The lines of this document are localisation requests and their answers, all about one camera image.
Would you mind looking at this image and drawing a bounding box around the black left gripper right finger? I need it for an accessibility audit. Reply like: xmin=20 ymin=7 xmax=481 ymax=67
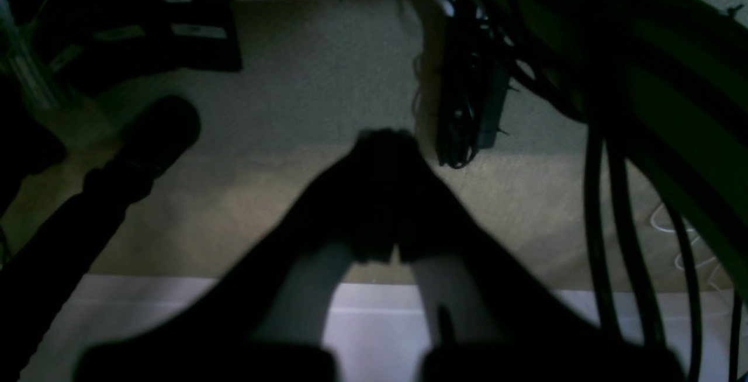
xmin=374 ymin=130 xmax=685 ymax=381

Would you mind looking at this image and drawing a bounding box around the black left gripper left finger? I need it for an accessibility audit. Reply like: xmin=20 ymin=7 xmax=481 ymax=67
xmin=77 ymin=130 xmax=404 ymax=381

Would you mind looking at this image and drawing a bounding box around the black power adapter brick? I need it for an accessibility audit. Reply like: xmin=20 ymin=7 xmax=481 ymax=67
xmin=435 ymin=0 xmax=510 ymax=169

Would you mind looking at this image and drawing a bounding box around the black cylindrical robot part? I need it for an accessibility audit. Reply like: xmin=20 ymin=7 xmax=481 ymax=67
xmin=2 ymin=96 xmax=201 ymax=381

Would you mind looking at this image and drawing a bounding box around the black cable bundle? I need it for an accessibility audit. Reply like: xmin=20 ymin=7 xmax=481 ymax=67
xmin=467 ymin=0 xmax=748 ymax=382

